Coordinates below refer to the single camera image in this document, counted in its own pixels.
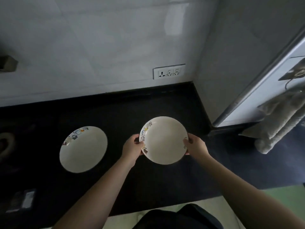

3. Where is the person's right forearm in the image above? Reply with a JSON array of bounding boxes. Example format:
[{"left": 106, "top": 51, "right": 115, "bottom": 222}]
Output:
[{"left": 200, "top": 154, "right": 305, "bottom": 229}]

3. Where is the dark stove label sticker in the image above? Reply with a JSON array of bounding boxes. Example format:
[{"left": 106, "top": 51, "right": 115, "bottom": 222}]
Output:
[{"left": 6, "top": 188, "right": 36, "bottom": 214}]

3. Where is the black countertop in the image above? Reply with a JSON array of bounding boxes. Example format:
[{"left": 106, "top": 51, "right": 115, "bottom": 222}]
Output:
[{"left": 0, "top": 81, "right": 305, "bottom": 229}]

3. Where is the person's left hand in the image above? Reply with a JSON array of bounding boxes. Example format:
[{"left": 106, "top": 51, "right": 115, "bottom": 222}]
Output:
[{"left": 121, "top": 134, "right": 145, "bottom": 165}]

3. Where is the person's left forearm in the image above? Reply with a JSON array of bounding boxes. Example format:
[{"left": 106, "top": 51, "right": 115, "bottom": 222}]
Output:
[{"left": 52, "top": 156, "right": 135, "bottom": 229}]

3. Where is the white plate with cartoon print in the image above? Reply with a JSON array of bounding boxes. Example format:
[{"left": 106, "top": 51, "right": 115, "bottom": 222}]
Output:
[
  {"left": 139, "top": 116, "right": 189, "bottom": 165},
  {"left": 59, "top": 126, "right": 108, "bottom": 173}
]

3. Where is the wide white wall socket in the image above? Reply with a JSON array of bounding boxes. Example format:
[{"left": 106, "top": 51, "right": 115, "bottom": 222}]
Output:
[{"left": 152, "top": 64, "right": 186, "bottom": 80}]

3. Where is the person's black shirt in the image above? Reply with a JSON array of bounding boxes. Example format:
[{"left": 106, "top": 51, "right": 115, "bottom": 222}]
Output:
[{"left": 132, "top": 204, "right": 224, "bottom": 229}]

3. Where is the black glass gas stove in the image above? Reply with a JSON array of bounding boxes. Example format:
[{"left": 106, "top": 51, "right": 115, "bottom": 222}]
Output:
[{"left": 0, "top": 121, "right": 48, "bottom": 229}]

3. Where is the black stove burner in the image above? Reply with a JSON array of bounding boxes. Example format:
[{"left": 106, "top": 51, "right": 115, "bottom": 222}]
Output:
[{"left": 0, "top": 124, "right": 36, "bottom": 165}]

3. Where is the person's right hand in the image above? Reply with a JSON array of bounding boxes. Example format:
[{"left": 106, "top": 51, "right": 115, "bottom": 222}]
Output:
[{"left": 183, "top": 133, "right": 210, "bottom": 161}]

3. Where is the grey hanging towel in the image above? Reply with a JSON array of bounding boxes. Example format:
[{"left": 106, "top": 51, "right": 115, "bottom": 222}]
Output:
[{"left": 239, "top": 89, "right": 305, "bottom": 155}]

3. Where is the metal towel hook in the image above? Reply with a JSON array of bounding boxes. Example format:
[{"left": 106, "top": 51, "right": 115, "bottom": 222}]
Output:
[{"left": 278, "top": 56, "right": 305, "bottom": 90}]

